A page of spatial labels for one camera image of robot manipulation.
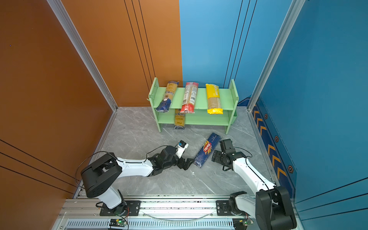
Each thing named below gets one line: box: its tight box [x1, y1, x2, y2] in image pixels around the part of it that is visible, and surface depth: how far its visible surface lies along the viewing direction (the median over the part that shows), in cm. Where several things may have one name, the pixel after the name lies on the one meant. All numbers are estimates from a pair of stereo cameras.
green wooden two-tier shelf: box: [147, 77, 240, 135], surface depth 93 cm
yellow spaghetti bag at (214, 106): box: [205, 83, 224, 115], surface depth 84 cm
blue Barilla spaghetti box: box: [193, 132, 223, 169], surface depth 93 cm
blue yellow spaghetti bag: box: [155, 80, 180, 113], surface depth 86 cm
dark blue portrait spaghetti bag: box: [173, 108, 186, 130], surface depth 93 cm
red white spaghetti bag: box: [180, 81, 199, 114], surface depth 85 cm
